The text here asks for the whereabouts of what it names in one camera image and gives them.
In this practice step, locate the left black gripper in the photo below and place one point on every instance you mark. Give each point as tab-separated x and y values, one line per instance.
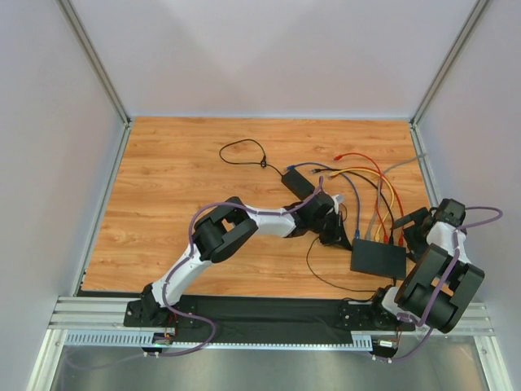
333	227

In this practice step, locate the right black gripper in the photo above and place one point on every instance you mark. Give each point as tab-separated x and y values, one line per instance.
418	222

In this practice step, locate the black network switch box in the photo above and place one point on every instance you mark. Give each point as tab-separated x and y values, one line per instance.
375	258

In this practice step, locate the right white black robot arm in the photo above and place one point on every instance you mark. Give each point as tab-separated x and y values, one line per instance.
443	281

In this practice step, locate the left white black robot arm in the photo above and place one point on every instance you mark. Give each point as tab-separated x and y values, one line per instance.
218	230

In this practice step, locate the black power adapter brick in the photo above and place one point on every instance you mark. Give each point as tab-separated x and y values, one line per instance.
297	184

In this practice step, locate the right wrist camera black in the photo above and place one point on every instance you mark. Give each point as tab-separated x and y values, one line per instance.
450	211

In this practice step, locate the right aluminium frame post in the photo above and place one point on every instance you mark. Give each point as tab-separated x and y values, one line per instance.
457	47

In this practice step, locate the aluminium frame post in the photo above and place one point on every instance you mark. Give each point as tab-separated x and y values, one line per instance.
74	20
457	47

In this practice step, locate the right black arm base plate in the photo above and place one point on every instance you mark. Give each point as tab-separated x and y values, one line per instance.
365	316

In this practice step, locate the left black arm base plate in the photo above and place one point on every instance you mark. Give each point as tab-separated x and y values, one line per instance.
137	315

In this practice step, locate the grey slotted cable duct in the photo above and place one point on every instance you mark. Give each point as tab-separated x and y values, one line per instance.
150	340

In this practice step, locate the aluminium front rail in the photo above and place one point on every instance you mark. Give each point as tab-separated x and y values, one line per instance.
107	313

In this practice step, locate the left aluminium frame post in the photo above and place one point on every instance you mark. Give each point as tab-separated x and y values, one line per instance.
74	20

